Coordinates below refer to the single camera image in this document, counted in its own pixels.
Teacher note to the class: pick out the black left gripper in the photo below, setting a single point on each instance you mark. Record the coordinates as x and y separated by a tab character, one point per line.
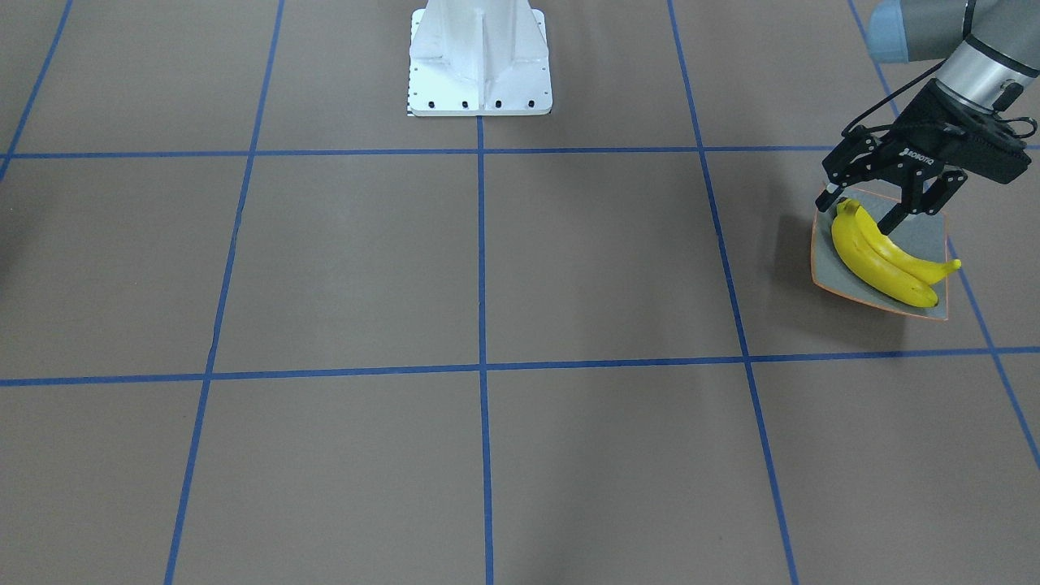
916	122

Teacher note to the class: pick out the yellow banana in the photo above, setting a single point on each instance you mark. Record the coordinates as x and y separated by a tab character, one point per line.
862	260
928	272

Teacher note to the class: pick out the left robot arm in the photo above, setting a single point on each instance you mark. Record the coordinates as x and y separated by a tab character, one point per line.
985	55

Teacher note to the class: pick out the grey square plate orange rim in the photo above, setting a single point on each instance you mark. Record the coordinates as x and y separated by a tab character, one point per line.
923	236

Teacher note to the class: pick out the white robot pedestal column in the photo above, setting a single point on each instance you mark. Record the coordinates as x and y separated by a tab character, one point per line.
479	58

